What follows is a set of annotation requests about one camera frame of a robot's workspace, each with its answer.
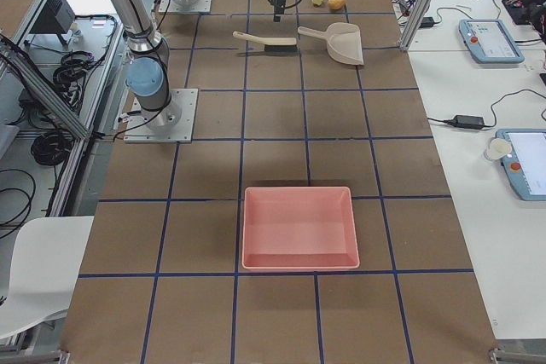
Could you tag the beige hand brush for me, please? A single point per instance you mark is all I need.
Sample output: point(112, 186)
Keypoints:
point(269, 45)

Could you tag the beige plastic dustpan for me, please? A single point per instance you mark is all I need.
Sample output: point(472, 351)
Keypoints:
point(343, 41)

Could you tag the pink plastic bin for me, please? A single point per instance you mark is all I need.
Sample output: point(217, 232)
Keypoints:
point(290, 229)

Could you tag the brown potato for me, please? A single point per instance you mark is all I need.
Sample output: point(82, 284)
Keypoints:
point(335, 5)

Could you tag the far teach pendant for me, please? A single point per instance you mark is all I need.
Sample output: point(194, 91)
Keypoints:
point(489, 41)

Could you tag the teach pendant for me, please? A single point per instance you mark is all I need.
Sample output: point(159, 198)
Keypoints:
point(525, 165)
point(489, 41)

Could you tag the black power adapter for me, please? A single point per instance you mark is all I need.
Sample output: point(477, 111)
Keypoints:
point(468, 122)

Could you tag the near teach pendant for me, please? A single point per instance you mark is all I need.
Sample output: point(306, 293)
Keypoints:
point(525, 165)

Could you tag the white chair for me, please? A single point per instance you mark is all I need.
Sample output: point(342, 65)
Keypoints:
point(44, 268)

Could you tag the aluminium frame post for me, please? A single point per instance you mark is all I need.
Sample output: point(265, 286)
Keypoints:
point(420, 1)

